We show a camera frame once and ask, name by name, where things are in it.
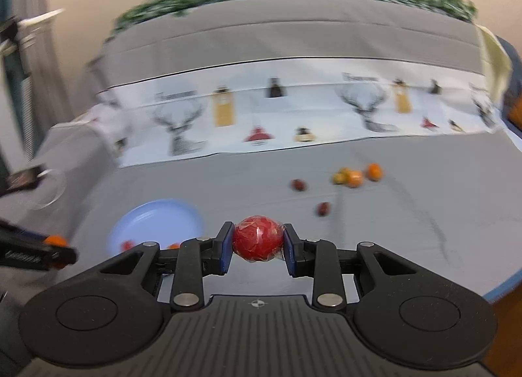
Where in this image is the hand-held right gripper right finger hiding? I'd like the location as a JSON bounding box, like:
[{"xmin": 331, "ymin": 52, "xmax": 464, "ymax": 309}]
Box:
[{"xmin": 281, "ymin": 222, "xmax": 425, "ymax": 309}]

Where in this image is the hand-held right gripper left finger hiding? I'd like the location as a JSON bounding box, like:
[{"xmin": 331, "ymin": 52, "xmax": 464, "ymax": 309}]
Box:
[{"xmin": 99, "ymin": 221, "xmax": 237, "ymax": 309}]

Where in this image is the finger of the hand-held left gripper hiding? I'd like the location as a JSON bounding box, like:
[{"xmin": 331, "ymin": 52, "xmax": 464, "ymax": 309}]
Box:
[
  {"xmin": 0, "ymin": 219, "xmax": 54, "ymax": 241},
  {"xmin": 0, "ymin": 243, "xmax": 78, "ymax": 271}
]

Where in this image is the red candy top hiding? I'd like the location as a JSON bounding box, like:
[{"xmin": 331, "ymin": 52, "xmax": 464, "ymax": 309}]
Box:
[{"xmin": 232, "ymin": 215, "xmax": 284, "ymax": 263}]

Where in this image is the blue plate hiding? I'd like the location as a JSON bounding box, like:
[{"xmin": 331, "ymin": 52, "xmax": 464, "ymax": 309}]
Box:
[{"xmin": 107, "ymin": 198, "xmax": 205, "ymax": 258}]

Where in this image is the black smartphone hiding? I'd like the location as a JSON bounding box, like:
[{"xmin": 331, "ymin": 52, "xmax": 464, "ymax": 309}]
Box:
[{"xmin": 0, "ymin": 165, "xmax": 45, "ymax": 199}]

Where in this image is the grey printed duvet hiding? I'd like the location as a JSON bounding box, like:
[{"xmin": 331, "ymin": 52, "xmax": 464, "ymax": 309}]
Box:
[{"xmin": 84, "ymin": 0, "xmax": 507, "ymax": 170}]

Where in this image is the grey curtain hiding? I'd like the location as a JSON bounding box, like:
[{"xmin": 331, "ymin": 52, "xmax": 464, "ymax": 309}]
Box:
[{"xmin": 0, "ymin": 0, "xmax": 55, "ymax": 161}]

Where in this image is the cream pillow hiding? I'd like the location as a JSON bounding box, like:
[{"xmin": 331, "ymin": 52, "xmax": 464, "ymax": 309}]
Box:
[{"xmin": 476, "ymin": 24, "xmax": 513, "ymax": 105}]

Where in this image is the white charging cable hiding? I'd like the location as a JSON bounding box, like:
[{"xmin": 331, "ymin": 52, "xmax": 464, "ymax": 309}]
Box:
[{"xmin": 33, "ymin": 168, "xmax": 68, "ymax": 210}]

